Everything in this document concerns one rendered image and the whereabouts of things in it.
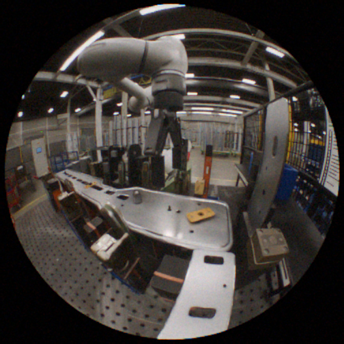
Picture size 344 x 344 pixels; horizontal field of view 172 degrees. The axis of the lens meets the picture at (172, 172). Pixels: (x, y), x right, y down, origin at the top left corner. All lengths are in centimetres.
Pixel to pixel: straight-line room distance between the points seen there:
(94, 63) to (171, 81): 18
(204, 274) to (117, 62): 46
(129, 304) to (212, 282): 39
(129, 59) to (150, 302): 74
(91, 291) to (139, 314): 23
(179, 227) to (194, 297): 19
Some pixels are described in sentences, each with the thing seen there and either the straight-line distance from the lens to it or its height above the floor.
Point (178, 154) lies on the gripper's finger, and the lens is 35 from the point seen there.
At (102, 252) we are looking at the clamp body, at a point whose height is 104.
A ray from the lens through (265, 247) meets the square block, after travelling 26.
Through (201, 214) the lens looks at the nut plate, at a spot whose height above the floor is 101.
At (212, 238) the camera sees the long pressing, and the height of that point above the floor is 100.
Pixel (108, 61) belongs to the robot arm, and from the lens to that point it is 29.
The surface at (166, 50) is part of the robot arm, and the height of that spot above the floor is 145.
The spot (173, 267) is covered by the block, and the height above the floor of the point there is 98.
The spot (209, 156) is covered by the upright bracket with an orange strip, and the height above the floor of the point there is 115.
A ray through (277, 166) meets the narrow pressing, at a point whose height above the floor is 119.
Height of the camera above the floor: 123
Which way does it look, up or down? 19 degrees down
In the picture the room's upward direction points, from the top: straight up
